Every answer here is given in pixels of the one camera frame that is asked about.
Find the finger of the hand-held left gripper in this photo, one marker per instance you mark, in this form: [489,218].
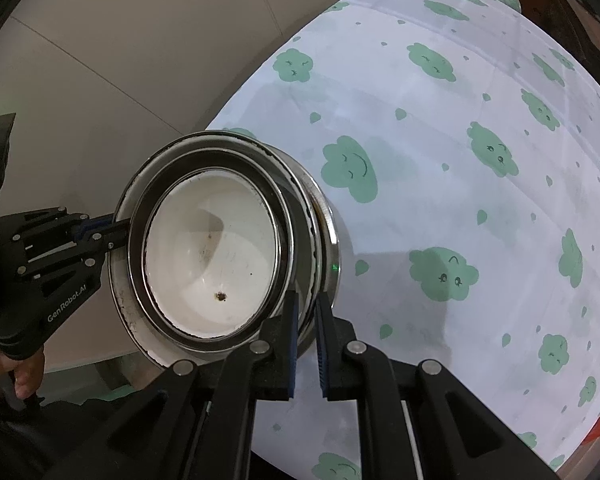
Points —
[100,222]
[110,243]

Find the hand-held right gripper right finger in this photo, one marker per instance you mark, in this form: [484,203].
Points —
[322,345]

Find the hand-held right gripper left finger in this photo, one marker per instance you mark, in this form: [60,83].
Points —
[291,345]

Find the small steel bowl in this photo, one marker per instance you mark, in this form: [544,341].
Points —
[137,260]

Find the large white enamel bowl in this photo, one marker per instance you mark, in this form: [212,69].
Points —
[122,305]

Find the small white enamel bowl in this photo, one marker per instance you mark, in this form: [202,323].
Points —
[210,260]

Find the person's left hand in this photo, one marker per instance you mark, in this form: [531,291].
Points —
[27,375]

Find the person's dark clothing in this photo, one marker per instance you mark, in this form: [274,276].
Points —
[30,440]

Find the cloud print tablecloth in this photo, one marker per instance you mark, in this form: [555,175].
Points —
[430,185]

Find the orange plastic toy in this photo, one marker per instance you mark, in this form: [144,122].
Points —
[599,430]

